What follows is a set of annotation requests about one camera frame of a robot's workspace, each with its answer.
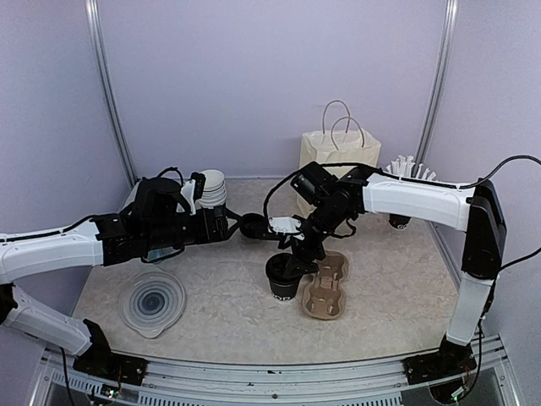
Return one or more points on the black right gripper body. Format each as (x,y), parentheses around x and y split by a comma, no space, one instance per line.
(329,219)

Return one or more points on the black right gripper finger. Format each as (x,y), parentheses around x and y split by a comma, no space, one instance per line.
(312,267)
(291,268)

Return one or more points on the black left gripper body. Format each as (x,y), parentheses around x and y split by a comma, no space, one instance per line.
(166,233)

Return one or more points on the black paper coffee cup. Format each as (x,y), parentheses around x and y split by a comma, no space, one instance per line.
(283,286)

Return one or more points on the black cup lid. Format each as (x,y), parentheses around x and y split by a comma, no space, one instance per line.
(274,269)

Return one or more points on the stack of black lids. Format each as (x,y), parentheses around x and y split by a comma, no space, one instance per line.
(254,226)

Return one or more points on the brown pulp cup carrier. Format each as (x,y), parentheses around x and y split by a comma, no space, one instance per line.
(324,298)

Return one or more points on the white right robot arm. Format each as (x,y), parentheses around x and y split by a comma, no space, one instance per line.
(473,210)

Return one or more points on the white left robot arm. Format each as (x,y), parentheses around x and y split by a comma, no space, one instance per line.
(29,254)

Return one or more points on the stack of paper cups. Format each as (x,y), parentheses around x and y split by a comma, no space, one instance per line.
(215,192)

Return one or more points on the blue glass cup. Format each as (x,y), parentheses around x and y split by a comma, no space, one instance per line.
(159,255)

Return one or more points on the wrapped white straws bundle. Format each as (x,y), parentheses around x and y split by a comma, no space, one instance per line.
(406,167)

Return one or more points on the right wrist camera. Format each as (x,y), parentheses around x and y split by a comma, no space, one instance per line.
(286,226)

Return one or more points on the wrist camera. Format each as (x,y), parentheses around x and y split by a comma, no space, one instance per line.
(286,226)
(191,191)

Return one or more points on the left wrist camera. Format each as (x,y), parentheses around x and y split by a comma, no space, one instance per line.
(191,191)

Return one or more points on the right aluminium post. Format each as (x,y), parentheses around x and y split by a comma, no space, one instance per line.
(446,40)

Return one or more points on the aluminium post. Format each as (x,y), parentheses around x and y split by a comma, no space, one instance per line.
(96,36)
(446,40)

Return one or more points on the aluminium front rail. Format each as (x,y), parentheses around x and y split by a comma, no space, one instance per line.
(380,381)

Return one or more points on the left aluminium post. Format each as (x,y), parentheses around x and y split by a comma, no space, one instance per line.
(96,36)

